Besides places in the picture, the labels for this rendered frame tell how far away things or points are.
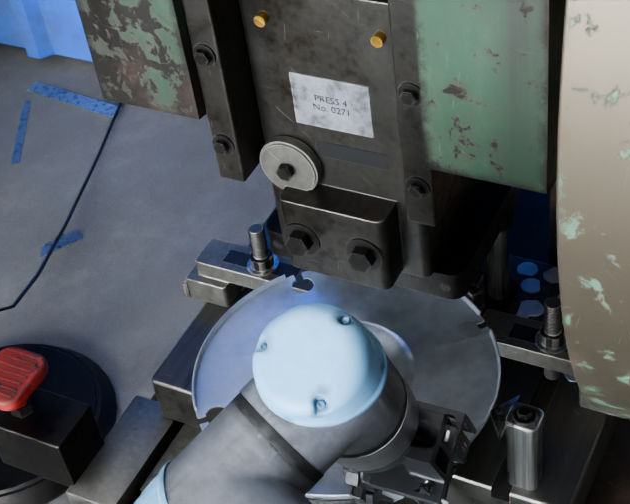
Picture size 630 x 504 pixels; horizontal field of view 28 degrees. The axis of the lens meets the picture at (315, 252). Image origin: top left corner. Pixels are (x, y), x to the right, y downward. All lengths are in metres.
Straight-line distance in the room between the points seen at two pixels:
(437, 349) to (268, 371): 0.46
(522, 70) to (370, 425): 0.26
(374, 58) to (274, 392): 0.32
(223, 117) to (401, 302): 0.31
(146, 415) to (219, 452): 0.60
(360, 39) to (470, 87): 0.12
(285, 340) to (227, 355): 0.46
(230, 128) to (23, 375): 0.39
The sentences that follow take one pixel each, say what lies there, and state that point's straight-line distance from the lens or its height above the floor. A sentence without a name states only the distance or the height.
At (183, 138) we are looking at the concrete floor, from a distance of 2.79.
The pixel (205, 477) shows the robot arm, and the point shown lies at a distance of 0.77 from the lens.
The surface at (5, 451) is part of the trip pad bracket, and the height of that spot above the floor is 0.66.
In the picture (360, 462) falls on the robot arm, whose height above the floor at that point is 0.99.
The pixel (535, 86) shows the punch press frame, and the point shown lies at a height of 1.15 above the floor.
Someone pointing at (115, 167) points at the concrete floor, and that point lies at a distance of 2.76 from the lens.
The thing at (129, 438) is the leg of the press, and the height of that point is 0.64.
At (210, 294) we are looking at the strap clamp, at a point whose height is 0.72.
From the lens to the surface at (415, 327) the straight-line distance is 1.22.
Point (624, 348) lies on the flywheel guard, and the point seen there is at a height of 1.22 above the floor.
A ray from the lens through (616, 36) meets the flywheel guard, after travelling 0.49.
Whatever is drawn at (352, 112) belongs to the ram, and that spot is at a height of 1.06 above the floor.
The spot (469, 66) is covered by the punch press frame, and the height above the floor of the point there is 1.16.
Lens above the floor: 1.67
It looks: 43 degrees down
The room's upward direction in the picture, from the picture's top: 9 degrees counter-clockwise
